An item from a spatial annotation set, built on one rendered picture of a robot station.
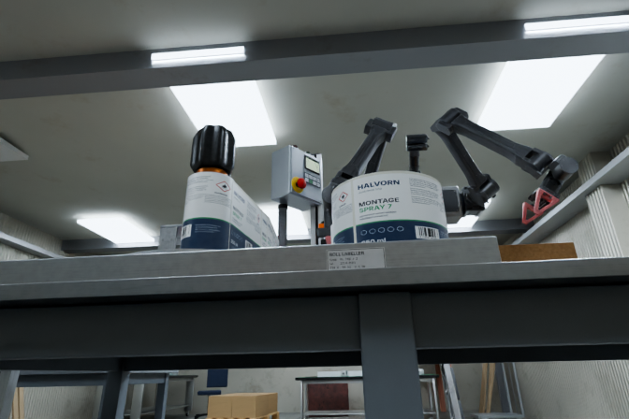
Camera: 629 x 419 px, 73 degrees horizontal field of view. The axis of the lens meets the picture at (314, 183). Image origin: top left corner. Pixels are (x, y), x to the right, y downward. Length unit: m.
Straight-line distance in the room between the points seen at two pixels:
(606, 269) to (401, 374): 0.24
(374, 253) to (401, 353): 0.13
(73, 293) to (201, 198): 0.29
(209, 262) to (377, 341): 0.24
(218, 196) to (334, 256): 0.30
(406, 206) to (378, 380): 0.29
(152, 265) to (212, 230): 0.17
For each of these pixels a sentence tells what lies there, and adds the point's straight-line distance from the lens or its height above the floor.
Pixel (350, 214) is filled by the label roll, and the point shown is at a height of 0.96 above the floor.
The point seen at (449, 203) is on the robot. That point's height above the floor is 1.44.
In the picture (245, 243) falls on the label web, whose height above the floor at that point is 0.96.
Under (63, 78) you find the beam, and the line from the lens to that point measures 3.32.
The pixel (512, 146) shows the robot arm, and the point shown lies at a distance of 1.65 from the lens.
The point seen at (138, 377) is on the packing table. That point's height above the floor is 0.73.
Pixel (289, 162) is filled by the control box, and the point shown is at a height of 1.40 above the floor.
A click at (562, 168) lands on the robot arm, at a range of 1.54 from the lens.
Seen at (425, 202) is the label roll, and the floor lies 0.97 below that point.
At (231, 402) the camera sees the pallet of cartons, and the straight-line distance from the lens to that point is 7.47.
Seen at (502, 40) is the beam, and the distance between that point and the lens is 2.92.
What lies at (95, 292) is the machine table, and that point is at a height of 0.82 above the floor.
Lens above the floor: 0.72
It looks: 24 degrees up
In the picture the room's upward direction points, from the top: 1 degrees counter-clockwise
